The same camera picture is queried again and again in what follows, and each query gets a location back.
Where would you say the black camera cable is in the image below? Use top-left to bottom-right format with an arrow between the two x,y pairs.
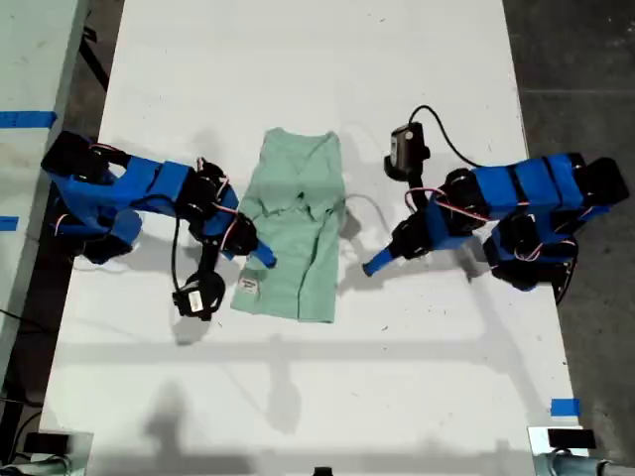
407,103 -> 482,169
170,215 -> 186,298

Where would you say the grey metal pipe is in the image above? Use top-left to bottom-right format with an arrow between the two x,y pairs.
535,455 -> 635,476
0,458 -> 70,476

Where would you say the black metal bar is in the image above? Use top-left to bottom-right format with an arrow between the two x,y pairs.
80,24 -> 111,93

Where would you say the black arm base cable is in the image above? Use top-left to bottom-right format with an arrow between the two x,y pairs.
554,247 -> 579,304

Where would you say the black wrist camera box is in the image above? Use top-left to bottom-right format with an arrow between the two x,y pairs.
172,275 -> 225,323
381,122 -> 432,178

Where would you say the black camera stalk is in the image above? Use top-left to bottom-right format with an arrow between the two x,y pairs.
409,171 -> 429,212
195,237 -> 219,282

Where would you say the small black box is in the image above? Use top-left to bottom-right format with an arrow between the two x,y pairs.
23,431 -> 71,455
547,428 -> 596,450

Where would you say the long blue tape strip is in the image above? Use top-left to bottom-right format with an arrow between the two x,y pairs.
0,111 -> 60,128

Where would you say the pale green T-shirt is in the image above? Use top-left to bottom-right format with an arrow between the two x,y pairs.
229,127 -> 347,325

